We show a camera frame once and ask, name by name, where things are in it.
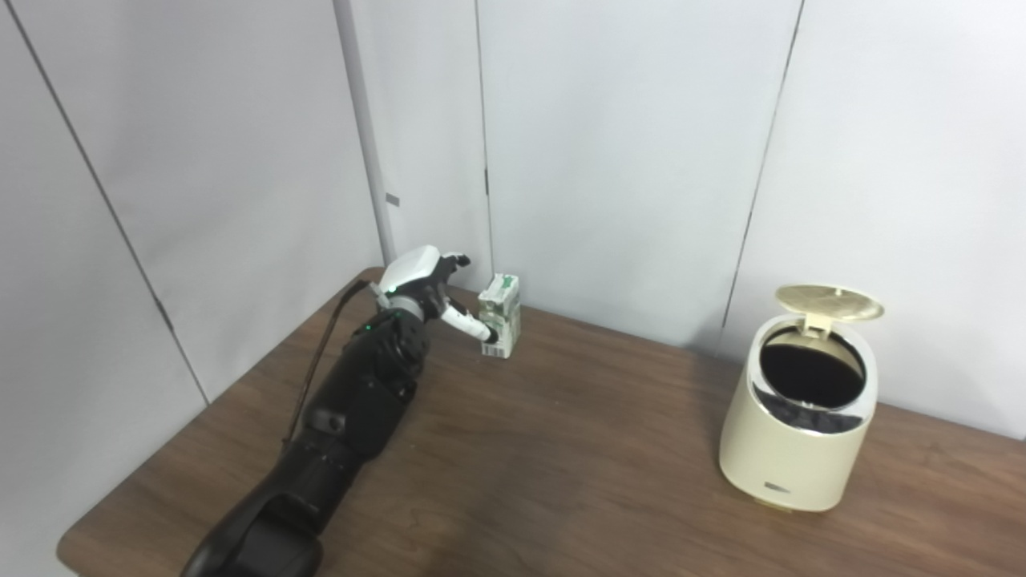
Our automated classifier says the black bin liner bag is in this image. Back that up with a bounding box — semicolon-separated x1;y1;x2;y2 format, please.
760;329;866;434

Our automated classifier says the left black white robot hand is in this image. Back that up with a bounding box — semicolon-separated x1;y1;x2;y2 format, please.
377;245;499;345

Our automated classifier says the cream-colored bin body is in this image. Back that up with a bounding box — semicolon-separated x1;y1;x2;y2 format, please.
718;314;879;514

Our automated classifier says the white wall corner post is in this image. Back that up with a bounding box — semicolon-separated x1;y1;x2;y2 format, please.
333;0;399;265

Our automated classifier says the round cream bin lid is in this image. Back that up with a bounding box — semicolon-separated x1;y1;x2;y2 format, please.
775;284;885;332

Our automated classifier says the green white milk carton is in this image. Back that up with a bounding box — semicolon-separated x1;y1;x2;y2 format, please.
478;273;522;360

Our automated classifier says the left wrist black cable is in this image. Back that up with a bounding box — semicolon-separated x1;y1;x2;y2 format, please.
282;280;382;450

